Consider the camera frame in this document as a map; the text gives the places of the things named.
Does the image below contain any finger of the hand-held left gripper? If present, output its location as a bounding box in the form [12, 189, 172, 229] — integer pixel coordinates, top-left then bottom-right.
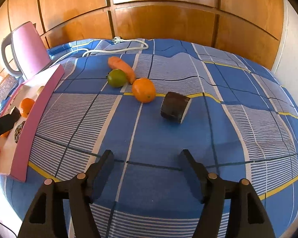
[0, 107, 20, 142]

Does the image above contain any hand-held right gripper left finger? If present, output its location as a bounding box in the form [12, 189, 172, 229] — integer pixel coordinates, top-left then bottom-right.
[17, 150, 115, 238]

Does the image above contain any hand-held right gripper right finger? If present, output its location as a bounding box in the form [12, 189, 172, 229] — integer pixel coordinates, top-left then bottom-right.
[178, 149, 275, 238]

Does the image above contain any dark wrinkled passion fruit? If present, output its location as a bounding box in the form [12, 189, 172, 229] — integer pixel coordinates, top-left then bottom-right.
[14, 121, 26, 144]

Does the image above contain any pink white tray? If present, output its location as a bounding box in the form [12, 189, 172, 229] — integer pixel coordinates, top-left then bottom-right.
[0, 64, 65, 182]

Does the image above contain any dark eggplant chunk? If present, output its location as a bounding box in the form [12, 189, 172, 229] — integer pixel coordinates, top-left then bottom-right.
[160, 92, 192, 124]

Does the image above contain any green lime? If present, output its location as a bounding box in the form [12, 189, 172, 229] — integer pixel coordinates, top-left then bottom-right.
[107, 69, 128, 88]

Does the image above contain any orange carrot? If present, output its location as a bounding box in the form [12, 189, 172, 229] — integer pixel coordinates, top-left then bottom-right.
[108, 57, 136, 84]

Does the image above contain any silver embossed tissue box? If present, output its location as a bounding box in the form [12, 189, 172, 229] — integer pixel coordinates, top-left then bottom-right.
[0, 76, 18, 102]

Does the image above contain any blue plaid bedsheet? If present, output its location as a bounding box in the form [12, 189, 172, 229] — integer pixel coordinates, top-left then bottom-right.
[0, 38, 298, 238]

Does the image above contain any pink electric kettle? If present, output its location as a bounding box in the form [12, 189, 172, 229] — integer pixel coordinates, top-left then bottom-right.
[1, 21, 52, 81]

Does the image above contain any wooden wardrobe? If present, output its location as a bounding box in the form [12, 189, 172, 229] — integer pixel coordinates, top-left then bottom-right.
[0, 0, 288, 77]

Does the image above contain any white power cable with plug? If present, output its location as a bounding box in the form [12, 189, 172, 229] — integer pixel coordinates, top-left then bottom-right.
[50, 37, 149, 63]

